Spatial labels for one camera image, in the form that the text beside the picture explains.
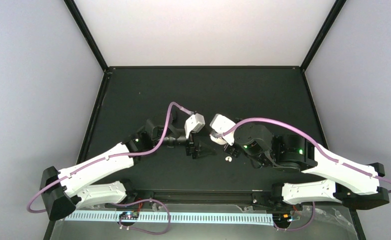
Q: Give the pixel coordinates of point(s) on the small circuit board right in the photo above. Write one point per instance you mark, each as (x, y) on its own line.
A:
(285, 218)

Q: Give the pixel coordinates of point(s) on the black front rail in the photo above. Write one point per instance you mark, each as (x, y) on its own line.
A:
(205, 196)

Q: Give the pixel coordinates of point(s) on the black vertical frame post right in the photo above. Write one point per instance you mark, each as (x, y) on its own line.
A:
(321, 35)

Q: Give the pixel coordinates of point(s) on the small circuit board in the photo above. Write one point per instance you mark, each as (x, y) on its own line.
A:
(129, 216)
(285, 218)

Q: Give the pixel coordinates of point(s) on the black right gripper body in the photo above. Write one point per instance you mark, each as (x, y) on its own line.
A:
(230, 151)

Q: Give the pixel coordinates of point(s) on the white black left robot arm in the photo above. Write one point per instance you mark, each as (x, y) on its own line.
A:
(68, 189)

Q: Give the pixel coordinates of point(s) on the white slotted cable duct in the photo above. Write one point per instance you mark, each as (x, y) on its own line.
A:
(263, 219)

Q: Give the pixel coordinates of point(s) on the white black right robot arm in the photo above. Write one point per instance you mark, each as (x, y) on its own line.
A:
(289, 149)

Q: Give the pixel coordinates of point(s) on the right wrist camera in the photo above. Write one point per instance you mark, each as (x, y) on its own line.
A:
(221, 124)

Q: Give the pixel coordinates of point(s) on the black vertical frame post left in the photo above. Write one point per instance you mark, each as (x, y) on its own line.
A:
(86, 33)

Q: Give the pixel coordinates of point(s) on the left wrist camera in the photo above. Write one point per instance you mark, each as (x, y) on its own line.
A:
(194, 124)

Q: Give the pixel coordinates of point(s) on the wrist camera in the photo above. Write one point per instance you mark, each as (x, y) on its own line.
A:
(194, 124)
(221, 124)

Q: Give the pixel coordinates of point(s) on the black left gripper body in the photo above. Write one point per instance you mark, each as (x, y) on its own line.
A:
(190, 148)

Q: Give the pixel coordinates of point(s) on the black vertical frame post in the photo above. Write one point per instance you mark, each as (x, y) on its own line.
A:
(86, 33)
(321, 35)

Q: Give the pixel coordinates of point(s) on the white earbud charging case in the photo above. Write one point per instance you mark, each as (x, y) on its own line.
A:
(217, 140)

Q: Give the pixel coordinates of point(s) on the small circuit board left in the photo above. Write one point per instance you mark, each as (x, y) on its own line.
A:
(129, 216)

